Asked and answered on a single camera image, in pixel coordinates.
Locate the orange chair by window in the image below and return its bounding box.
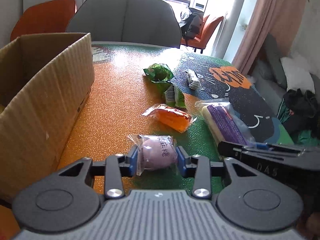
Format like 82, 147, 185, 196
181, 15, 224, 54

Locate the round green snack packet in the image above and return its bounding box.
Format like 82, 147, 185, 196
143, 63, 174, 82

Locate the orange snack packet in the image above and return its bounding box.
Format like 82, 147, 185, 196
142, 104, 196, 133

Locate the orange chair by wall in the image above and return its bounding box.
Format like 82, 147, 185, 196
10, 0, 77, 41

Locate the colourful cat table mat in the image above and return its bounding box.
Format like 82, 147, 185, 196
11, 54, 299, 239

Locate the brown cardboard box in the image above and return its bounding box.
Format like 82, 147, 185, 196
0, 33, 94, 203

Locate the white pillow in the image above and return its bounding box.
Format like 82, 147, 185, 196
280, 53, 315, 94

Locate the purple white biscuit packet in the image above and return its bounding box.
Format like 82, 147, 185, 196
195, 98, 255, 146

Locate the pink curtain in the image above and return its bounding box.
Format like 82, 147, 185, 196
232, 0, 307, 75

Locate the purple mochi snack packet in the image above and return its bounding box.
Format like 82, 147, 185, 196
127, 134, 178, 176

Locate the black clothes pile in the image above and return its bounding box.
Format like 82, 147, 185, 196
277, 89, 319, 138

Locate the dark backpack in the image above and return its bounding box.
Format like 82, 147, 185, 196
179, 7, 204, 40

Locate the grey upholstered chair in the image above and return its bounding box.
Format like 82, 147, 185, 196
66, 0, 182, 48

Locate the flat green snack packet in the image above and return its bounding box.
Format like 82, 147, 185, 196
155, 81, 186, 108

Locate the small white snack packet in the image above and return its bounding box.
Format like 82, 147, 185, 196
186, 69, 203, 90

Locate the person's right hand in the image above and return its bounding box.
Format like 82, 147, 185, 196
300, 212, 320, 239

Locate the grey sofa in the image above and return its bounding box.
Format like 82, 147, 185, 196
251, 34, 319, 115

